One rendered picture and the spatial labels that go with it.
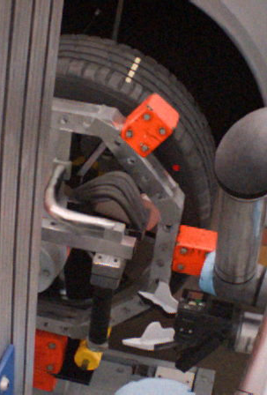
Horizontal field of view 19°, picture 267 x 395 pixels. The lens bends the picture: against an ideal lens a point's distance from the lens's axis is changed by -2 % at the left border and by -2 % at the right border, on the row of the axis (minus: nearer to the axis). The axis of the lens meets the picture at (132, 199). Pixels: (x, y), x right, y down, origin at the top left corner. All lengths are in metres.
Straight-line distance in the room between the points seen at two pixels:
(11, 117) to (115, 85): 1.02
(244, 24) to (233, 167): 0.76
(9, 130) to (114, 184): 0.90
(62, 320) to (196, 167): 0.46
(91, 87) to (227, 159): 0.57
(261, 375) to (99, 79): 0.79
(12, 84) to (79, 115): 0.98
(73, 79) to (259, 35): 0.46
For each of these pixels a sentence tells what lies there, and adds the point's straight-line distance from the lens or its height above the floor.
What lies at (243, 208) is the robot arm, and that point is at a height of 1.18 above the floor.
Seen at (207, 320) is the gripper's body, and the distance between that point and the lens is 1.46.
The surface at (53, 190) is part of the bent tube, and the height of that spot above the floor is 1.01.
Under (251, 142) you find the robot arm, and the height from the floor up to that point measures 1.32.
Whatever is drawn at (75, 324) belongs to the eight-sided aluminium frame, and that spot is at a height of 0.62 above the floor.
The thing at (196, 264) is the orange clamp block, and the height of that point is 0.84.
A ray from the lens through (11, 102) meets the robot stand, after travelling 0.59.
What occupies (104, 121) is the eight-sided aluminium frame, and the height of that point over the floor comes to 1.12.
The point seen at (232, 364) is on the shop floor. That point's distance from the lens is 2.74.
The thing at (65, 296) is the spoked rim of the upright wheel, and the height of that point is 0.62.
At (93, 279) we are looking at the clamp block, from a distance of 1.45.
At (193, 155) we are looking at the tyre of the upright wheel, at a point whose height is 1.03.
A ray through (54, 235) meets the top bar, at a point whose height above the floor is 0.97.
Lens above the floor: 1.76
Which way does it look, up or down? 30 degrees down
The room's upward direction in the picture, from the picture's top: 8 degrees clockwise
